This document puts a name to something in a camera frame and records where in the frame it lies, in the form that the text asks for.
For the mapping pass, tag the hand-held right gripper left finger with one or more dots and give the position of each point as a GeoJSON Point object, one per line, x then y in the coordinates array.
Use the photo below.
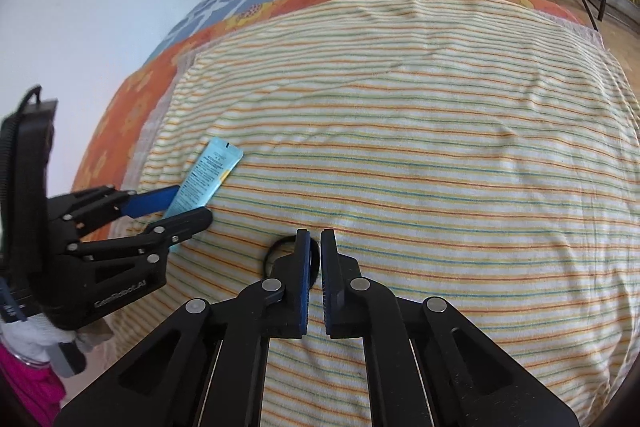
{"type": "Point", "coordinates": [301, 282]}

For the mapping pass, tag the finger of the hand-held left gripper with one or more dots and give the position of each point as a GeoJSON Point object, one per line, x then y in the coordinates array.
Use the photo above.
{"type": "Point", "coordinates": [150, 202]}
{"type": "Point", "coordinates": [185, 222]}

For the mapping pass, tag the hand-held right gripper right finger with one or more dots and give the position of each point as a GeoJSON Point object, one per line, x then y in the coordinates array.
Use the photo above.
{"type": "Point", "coordinates": [330, 287]}

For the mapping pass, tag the light blue tube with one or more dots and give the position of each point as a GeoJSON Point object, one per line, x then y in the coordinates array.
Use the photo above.
{"type": "Point", "coordinates": [210, 172]}

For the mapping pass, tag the person's left forearm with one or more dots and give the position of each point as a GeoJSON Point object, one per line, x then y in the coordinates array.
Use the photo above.
{"type": "Point", "coordinates": [25, 387]}

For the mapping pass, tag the person's left hand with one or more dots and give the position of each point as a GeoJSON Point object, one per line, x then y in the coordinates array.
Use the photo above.
{"type": "Point", "coordinates": [30, 337]}

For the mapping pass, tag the orange printed bedsheet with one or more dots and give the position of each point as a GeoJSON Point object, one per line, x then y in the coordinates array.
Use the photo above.
{"type": "Point", "coordinates": [120, 117]}

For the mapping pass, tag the striped fringed towel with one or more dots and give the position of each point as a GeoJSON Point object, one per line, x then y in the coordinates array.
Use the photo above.
{"type": "Point", "coordinates": [425, 132]}

